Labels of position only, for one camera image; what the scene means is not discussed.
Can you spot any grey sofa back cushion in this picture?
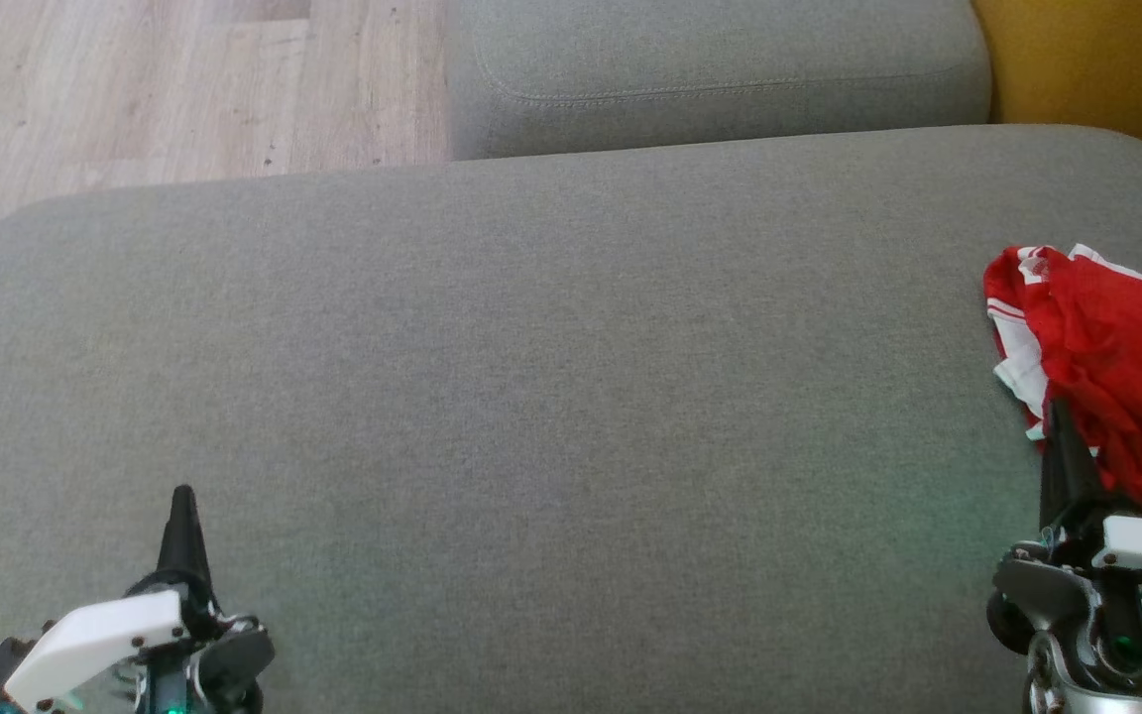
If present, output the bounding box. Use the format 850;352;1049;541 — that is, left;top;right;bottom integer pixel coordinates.
444;0;994;163

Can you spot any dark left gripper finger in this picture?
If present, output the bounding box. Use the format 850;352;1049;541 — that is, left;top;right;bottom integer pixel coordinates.
157;484;213;594

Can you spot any red shorts white stripe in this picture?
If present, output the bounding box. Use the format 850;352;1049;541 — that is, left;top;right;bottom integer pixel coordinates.
1037;244;1142;523

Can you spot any yellow panel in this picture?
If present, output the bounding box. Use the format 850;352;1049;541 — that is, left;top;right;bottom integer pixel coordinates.
971;0;1142;191

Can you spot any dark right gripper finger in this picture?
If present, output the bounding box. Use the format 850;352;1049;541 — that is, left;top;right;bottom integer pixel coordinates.
1039;397;1108;536

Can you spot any grey sofa seat cushion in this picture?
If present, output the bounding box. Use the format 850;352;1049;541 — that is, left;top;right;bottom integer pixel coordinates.
0;124;1142;714

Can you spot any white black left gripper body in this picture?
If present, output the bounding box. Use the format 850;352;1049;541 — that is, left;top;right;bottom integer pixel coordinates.
4;575;277;714

